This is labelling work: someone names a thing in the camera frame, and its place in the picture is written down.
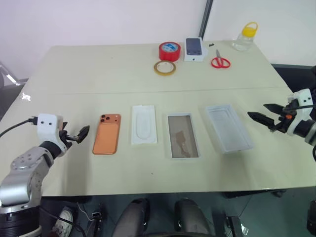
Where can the orange smartphone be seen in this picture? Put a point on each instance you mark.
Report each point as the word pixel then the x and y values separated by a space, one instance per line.
pixel 106 135

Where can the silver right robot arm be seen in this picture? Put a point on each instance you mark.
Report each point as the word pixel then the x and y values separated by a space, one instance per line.
pixel 308 130

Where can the red tape roll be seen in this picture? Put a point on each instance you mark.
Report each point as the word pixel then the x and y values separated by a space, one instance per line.
pixel 169 51

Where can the white plastic phone tray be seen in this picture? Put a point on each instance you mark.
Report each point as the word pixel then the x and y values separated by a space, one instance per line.
pixel 144 124

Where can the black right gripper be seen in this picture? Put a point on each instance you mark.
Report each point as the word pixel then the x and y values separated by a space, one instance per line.
pixel 282 118

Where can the dark vertical post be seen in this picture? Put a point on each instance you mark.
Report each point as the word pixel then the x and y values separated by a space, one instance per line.
pixel 205 18

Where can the yellow clear tape roll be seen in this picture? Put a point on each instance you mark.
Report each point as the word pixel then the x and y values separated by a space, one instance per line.
pixel 158 69

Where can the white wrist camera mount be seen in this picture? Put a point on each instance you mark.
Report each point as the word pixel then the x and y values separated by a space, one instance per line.
pixel 48 127
pixel 303 101

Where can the white box with blue phone print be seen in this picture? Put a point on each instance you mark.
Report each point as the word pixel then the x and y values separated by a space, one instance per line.
pixel 195 49

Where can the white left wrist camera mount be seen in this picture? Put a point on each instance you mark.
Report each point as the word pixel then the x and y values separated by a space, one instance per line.
pixel 48 127

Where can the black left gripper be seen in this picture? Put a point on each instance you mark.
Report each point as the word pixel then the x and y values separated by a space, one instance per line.
pixel 64 138

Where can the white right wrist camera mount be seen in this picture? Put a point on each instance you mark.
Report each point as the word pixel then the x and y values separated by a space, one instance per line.
pixel 303 101

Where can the dark rounded shape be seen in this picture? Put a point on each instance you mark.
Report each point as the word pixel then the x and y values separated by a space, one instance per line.
pixel 190 217

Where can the white sneaker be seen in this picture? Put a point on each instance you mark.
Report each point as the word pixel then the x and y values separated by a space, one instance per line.
pixel 63 219

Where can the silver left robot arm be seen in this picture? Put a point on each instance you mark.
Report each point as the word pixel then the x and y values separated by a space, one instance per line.
pixel 17 182

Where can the clear jar with yellow lid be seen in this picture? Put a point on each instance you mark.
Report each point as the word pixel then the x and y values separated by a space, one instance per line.
pixel 244 39

